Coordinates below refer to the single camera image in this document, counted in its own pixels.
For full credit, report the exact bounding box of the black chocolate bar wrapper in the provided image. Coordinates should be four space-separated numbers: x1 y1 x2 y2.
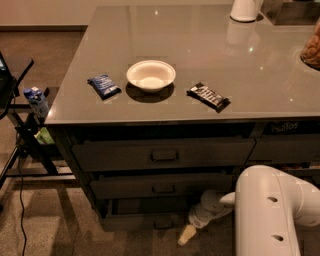
187 82 230 112

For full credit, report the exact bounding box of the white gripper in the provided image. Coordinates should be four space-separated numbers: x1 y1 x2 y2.
178 190 232 246

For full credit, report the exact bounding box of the grey drawer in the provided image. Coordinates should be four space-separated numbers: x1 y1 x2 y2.
247 135 320 165
72 137 255 172
100 196 192 232
280 163 320 185
90 173 233 199

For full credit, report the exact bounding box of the dark cabinet frame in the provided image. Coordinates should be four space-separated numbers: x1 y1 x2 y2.
50 121 319 218

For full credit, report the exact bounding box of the white round bowl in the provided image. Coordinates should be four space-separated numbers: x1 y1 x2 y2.
126 60 176 93

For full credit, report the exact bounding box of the black metal stand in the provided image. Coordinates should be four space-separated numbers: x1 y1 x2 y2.
0 52 63 188

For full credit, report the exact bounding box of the black power cable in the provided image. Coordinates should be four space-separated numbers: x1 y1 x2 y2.
15 133 28 256

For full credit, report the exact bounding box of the white cylindrical container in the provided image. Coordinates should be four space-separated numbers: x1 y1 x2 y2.
230 0 263 23

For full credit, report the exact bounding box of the blue capped plastic bottle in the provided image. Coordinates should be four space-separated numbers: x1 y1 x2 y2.
23 87 49 119

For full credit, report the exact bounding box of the blue snack packet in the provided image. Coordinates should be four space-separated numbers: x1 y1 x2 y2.
87 74 121 100

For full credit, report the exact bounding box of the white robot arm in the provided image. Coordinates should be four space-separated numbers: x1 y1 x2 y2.
178 165 320 256

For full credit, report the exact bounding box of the green packet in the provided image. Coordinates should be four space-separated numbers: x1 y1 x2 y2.
35 127 54 145

